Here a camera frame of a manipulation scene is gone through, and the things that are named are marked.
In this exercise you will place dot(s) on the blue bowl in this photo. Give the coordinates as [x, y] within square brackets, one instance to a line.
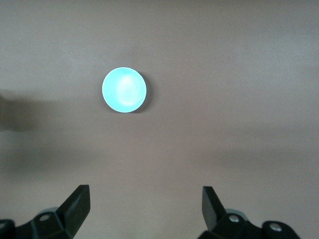
[124, 89]

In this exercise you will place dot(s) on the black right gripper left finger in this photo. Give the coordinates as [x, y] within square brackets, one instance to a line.
[54, 224]

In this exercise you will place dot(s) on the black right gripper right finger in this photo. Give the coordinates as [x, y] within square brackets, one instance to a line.
[224, 224]

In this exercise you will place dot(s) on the brown table cover sheet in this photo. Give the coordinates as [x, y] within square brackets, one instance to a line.
[224, 99]

